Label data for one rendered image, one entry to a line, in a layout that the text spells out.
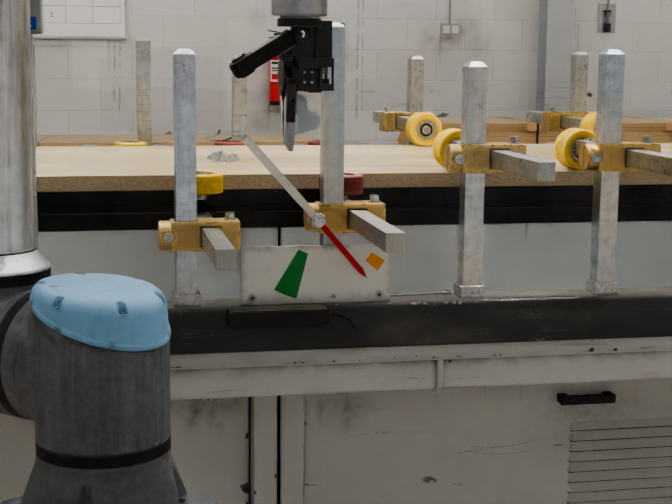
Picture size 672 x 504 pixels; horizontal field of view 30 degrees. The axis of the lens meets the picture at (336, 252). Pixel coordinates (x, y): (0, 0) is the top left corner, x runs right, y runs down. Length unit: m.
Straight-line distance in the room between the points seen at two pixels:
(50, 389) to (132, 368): 0.09
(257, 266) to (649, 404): 0.96
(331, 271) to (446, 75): 7.48
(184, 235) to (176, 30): 7.16
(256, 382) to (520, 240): 0.61
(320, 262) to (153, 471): 0.82
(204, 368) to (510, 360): 0.55
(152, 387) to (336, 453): 1.16
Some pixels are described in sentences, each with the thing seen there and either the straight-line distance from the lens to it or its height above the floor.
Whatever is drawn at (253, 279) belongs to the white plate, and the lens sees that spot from 2.13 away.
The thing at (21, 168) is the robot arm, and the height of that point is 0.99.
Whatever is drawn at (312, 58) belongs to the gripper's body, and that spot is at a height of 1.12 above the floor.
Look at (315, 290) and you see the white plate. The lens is 2.15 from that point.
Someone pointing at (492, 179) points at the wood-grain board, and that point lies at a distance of 2.43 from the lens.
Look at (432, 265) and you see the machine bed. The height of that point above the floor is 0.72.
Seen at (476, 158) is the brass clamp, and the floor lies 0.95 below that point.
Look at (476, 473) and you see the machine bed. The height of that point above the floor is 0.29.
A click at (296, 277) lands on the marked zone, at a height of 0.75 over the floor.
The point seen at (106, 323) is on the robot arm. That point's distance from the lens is 1.34.
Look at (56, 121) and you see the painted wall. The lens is 9.22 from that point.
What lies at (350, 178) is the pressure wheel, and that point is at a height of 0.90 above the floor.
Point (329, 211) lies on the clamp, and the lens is 2.13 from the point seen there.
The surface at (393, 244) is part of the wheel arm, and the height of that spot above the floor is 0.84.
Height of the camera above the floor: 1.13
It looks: 9 degrees down
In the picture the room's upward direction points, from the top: 1 degrees clockwise
